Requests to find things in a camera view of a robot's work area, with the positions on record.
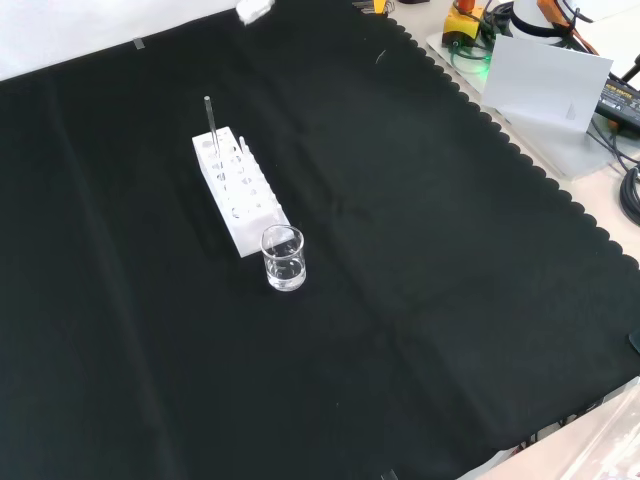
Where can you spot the black power adapter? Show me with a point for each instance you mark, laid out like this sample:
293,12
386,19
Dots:
620,100

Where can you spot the glass beaker with water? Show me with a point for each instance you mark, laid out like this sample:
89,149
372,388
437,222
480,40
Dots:
285,276

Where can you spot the pale base plate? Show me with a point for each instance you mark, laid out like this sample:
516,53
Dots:
565,155

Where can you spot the clear cloth clip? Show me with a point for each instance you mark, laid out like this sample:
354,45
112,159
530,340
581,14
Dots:
139,44
388,475

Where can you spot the white test tube rack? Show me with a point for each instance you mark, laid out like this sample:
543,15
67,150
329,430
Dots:
247,240

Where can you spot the black bench cloth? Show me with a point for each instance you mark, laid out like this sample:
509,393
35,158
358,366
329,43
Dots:
400,250

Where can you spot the yellow stop button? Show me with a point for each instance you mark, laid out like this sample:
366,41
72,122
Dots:
462,25

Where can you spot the hex key set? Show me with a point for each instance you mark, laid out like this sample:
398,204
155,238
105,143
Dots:
375,5

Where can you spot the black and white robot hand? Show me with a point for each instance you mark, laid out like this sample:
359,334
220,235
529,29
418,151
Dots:
252,10

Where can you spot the clear glass rod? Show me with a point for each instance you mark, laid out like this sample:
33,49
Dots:
210,120

